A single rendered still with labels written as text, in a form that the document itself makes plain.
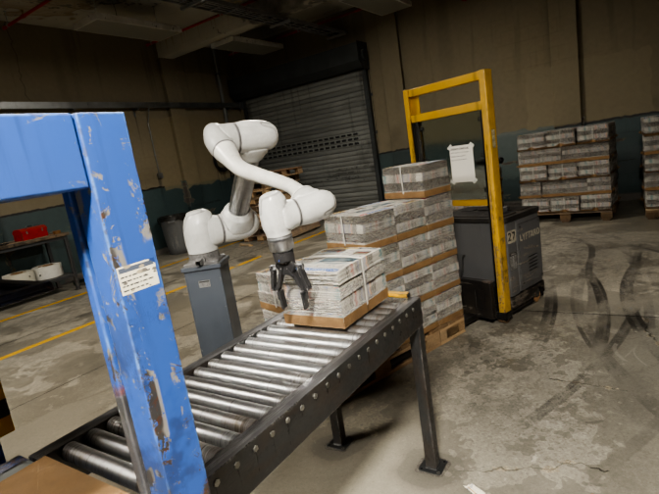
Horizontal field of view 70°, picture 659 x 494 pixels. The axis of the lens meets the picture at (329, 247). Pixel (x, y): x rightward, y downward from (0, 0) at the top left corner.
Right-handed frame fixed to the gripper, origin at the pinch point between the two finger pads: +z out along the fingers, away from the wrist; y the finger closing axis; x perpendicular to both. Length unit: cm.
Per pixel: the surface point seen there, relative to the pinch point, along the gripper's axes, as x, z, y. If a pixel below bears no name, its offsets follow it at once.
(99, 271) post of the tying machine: 94, -49, -33
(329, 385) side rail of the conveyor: 28.3, 14.4, -25.2
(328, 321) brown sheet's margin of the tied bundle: -6.6, 11.3, -8.5
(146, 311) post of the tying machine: 92, -42, -37
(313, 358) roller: 16.6, 12.7, -13.8
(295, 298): -9.8, 3.1, 5.7
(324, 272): -8.2, -8.1, -10.2
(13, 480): 90, 6, 29
